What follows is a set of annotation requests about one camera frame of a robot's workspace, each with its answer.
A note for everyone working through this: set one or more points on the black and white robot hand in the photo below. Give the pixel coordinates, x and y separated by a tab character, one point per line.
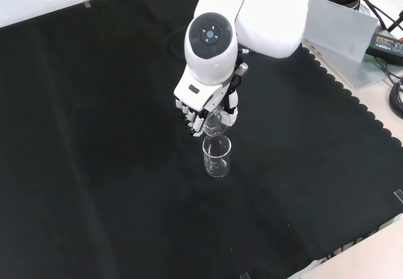
195	93

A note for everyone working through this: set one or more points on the clear glass beaker with water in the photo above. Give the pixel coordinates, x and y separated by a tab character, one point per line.
217	124

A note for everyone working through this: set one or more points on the clear graduated glass beaker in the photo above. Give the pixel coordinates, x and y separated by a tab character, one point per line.
217	165

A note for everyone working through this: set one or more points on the black bench cloth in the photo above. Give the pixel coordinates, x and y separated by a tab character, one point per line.
94	134

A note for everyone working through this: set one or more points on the grey tape piece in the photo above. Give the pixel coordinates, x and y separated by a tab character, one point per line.
245	276
87	4
399	196

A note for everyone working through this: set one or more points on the pale grey board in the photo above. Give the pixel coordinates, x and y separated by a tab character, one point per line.
340	24

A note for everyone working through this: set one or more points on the black power adapter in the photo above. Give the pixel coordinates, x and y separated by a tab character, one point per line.
384	44

